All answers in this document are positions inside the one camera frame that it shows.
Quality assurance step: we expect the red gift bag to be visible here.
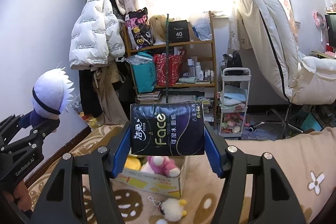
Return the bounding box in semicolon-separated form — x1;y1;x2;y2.
154;53;184;86

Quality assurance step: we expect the white office chair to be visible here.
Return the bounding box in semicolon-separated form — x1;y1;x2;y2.
236;0;336;139

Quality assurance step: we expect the black patterned tote bag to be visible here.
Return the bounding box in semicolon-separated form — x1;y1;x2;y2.
125;7;153;50

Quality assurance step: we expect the green pole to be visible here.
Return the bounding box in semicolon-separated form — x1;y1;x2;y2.
165;13;169;103

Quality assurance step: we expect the white rolling cart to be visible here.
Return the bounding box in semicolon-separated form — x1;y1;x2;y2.
218;67;252;138

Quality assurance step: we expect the wooden shelf unit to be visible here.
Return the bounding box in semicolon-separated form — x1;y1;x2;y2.
124;9;218;124

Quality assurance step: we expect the yellow plush toy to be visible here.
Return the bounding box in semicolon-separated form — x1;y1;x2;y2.
124;156;142;170

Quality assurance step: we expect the computer monitor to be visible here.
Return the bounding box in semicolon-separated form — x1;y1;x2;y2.
325;12;336;48

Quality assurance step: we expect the beige coat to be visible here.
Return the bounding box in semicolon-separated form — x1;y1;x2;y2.
93;61;128;125

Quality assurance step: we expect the black box numbered 40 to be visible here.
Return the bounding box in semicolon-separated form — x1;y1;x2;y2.
168;20;190;43

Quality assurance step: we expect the white fluffy chick keychain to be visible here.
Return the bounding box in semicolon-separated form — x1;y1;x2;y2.
147;196;187;222

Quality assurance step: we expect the white-haired plush doll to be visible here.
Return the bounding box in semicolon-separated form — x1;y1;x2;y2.
20;67;74;132

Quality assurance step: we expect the black Face tissue pack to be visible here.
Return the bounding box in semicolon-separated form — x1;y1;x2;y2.
130;102;205;156

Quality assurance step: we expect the white puffer jacket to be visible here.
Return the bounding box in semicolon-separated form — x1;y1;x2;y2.
69;0;125;71

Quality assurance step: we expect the blonde wig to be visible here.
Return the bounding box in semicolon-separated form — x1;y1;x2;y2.
147;15;167;46

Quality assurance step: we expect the beige patterned blanket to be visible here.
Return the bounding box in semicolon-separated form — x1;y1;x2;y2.
26;123;336;224

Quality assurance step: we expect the person's left hand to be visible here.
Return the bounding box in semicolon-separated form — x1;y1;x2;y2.
2;180;31;212

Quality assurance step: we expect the cardboard box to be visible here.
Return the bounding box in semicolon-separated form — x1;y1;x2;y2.
116;156;189;199

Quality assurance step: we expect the teal bag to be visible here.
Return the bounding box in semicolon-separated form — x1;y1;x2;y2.
126;52;157;93

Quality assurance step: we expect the pink desk fan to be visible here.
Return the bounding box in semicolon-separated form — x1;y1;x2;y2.
313;11;326;43

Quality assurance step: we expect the pink white plush bunny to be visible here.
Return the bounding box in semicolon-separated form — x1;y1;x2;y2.
141;156;181;177

